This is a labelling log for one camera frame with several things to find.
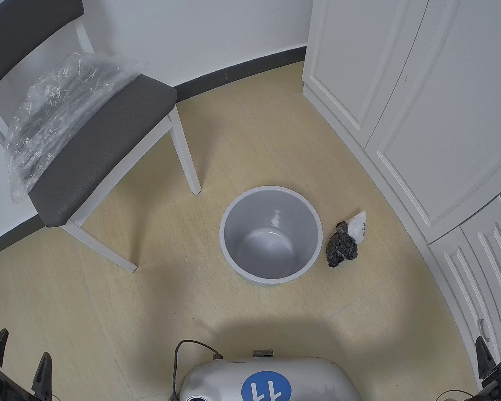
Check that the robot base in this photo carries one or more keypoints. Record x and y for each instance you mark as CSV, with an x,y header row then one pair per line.
x,y
275,374

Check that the clear plastic bag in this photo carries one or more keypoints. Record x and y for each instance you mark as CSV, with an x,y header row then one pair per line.
x,y
58,98

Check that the white wardrobe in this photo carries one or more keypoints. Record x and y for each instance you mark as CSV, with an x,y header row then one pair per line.
x,y
400,77

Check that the pale grey trash bin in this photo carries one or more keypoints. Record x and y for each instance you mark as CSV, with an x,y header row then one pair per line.
x,y
271,244

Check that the white printed wrapper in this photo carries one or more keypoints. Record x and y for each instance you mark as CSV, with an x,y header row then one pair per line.
x,y
358,226

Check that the crumpled black plastic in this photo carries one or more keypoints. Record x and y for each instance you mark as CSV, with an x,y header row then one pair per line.
x,y
342,247

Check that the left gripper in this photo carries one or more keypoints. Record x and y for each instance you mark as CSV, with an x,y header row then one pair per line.
x,y
4,386

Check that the white chair with grey seat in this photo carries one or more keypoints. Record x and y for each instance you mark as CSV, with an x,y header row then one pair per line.
x,y
108,132

